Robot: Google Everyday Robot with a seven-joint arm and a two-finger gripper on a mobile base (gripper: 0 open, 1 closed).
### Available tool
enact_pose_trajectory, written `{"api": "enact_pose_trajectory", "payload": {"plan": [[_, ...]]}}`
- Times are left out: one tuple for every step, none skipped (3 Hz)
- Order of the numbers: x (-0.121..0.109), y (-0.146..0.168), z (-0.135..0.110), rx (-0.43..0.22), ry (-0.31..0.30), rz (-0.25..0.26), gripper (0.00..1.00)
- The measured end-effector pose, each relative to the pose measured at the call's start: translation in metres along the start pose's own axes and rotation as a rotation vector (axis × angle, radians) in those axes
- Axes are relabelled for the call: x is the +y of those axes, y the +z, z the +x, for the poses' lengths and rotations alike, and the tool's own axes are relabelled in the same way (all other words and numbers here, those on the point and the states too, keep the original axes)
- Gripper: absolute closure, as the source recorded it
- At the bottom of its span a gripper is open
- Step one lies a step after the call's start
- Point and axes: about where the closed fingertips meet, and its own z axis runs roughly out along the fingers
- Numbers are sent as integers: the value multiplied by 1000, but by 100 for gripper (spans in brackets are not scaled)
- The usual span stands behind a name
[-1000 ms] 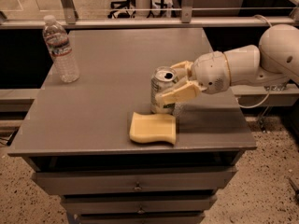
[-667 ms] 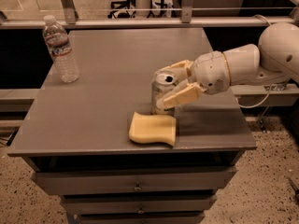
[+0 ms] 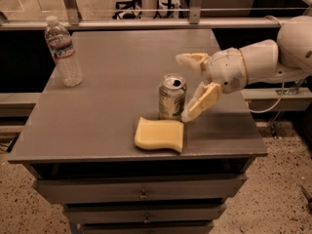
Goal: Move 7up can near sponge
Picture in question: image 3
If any metal railing frame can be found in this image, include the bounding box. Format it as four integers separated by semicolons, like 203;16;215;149
0;0;312;30

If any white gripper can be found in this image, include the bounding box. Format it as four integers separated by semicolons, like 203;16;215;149
175;48;247;122

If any grey drawer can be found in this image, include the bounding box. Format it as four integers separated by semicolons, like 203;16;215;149
64;202;226;224
33;174;247;205
81;221;214;234

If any clear plastic water bottle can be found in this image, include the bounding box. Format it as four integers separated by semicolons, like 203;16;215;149
45;16;83;87

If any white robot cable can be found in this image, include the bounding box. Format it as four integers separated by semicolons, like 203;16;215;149
247;15;291;115

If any yellow sponge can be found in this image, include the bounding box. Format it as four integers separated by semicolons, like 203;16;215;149
135;117;184;152

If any middle grey drawer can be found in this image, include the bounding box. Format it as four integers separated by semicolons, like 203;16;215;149
64;202;226;224

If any top grey drawer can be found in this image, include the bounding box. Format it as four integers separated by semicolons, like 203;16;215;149
33;174;247;205

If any black office chair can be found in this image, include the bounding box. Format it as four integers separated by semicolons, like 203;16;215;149
112;0;138;20

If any bottom grey drawer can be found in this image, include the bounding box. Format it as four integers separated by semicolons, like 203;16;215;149
81;221;214;234

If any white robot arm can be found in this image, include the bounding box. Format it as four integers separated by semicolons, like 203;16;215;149
176;16;312;122

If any grey drawer cabinet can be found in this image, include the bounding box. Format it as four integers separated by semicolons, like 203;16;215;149
7;28;269;234

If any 7up soda can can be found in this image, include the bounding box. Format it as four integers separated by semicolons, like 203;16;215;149
159;73;187;121

